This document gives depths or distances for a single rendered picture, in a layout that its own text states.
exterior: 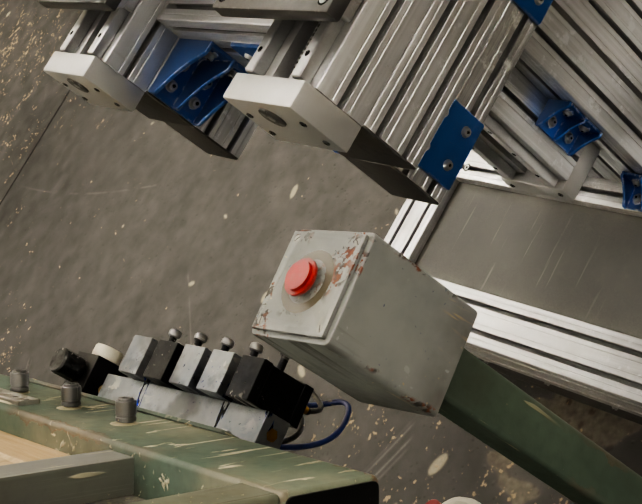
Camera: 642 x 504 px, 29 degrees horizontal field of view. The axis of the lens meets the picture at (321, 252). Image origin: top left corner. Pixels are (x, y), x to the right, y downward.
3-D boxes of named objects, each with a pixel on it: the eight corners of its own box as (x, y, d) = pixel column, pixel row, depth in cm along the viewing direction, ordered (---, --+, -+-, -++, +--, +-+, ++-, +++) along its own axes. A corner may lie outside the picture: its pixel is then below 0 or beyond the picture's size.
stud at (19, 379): (32, 392, 165) (32, 370, 165) (15, 394, 164) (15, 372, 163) (23, 390, 167) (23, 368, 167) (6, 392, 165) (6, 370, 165)
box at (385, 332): (485, 315, 128) (372, 229, 118) (442, 422, 125) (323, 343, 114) (404, 306, 137) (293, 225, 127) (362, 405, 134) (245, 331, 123)
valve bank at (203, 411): (405, 404, 156) (273, 318, 142) (361, 511, 152) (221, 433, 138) (183, 359, 194) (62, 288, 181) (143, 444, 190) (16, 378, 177)
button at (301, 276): (333, 267, 120) (318, 256, 119) (316, 304, 119) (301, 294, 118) (306, 265, 123) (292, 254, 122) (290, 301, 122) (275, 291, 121)
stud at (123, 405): (140, 423, 144) (140, 397, 144) (122, 426, 143) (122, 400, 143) (129, 420, 146) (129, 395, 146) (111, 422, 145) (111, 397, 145)
